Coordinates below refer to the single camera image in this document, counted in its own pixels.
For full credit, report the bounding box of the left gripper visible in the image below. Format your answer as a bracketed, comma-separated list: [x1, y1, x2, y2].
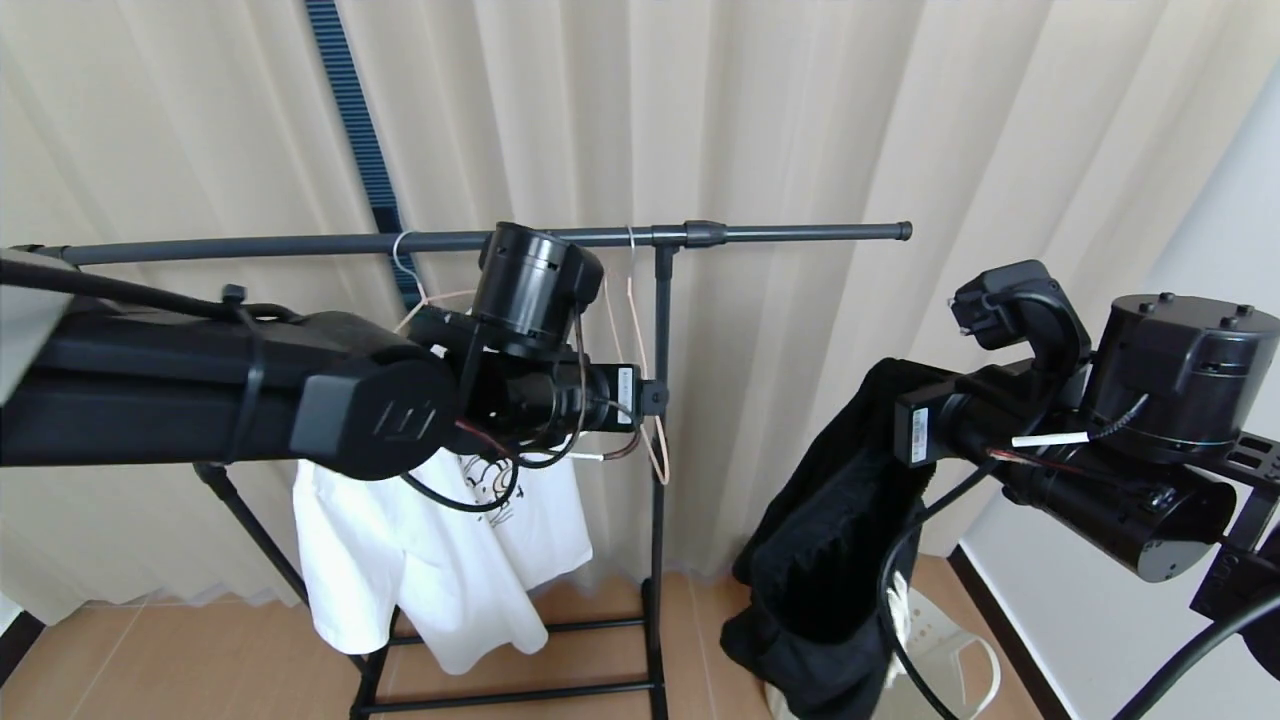
[468, 360, 669, 453]

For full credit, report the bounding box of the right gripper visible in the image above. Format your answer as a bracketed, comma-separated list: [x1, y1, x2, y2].
[893, 365, 1241, 586]

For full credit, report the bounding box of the pink clothes hanger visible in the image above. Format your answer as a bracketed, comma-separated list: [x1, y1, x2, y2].
[392, 232, 481, 336]
[600, 226, 673, 489]

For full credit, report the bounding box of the white printed t-shirt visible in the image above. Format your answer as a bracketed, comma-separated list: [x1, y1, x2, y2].
[292, 440, 594, 676]

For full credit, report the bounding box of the black garment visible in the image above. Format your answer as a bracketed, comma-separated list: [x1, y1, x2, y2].
[720, 358, 961, 720]

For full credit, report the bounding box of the white laundry basket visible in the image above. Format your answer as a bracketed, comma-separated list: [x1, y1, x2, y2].
[765, 585, 1001, 720]

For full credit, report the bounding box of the black clothes rack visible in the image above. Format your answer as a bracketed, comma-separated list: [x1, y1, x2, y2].
[0, 221, 913, 720]

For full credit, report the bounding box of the window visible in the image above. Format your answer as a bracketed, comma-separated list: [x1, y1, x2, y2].
[303, 0, 423, 311]

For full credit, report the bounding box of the beige curtain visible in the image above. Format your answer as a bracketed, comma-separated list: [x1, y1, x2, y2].
[335, 0, 1280, 581]
[0, 0, 411, 626]

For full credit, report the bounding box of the black cable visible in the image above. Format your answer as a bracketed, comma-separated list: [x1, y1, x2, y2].
[400, 455, 521, 516]
[878, 460, 1280, 720]

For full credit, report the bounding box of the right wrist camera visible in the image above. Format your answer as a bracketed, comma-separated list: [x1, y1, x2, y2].
[948, 260, 1093, 401]

